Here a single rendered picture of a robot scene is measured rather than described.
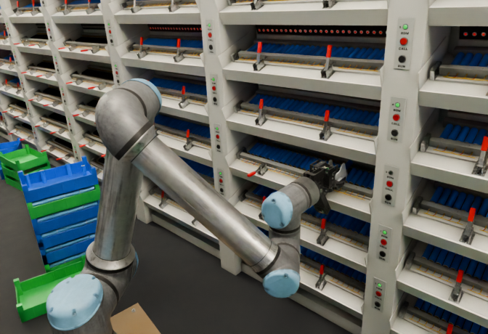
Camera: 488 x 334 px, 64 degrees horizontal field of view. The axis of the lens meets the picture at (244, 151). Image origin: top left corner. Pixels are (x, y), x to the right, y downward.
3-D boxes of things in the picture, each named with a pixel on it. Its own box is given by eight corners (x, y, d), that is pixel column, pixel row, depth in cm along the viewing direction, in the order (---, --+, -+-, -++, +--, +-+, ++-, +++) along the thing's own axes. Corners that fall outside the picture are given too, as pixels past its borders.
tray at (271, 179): (372, 223, 120) (369, 202, 114) (232, 174, 159) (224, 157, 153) (399, 181, 130) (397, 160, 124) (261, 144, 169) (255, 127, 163)
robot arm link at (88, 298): (47, 357, 109) (30, 310, 102) (78, 311, 125) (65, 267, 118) (98, 361, 107) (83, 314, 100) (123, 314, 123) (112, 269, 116)
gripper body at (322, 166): (340, 163, 119) (319, 178, 111) (339, 188, 123) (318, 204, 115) (319, 157, 124) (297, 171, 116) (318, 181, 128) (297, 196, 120)
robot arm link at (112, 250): (70, 302, 124) (94, 80, 92) (96, 266, 140) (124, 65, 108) (116, 316, 124) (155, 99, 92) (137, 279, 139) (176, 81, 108)
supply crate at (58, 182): (26, 203, 164) (22, 186, 161) (21, 186, 180) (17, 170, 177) (99, 184, 179) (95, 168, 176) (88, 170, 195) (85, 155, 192)
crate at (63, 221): (35, 235, 170) (31, 220, 167) (30, 216, 186) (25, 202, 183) (104, 213, 185) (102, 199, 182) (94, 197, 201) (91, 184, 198)
